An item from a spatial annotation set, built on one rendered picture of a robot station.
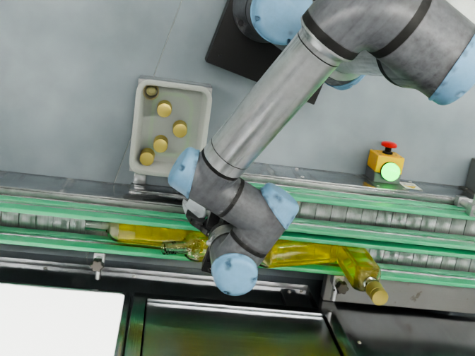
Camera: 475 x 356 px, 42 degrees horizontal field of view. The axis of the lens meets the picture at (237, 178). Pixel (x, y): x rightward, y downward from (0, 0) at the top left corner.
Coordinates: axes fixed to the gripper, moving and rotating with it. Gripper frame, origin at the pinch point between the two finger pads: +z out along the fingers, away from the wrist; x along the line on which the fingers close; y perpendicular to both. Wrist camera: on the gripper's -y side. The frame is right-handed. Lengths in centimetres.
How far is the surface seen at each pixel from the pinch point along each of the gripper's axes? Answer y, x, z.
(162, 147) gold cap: 6.4, 13.8, 16.4
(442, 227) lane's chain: 7, -57, 7
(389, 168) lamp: 17.0, -40.1, 11.2
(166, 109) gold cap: 15.4, 15.1, 16.9
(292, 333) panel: -17.6, -21.0, -14.5
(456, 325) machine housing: -15, -67, 1
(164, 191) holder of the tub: -4.7, 10.3, 17.9
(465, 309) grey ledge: -13, -71, 6
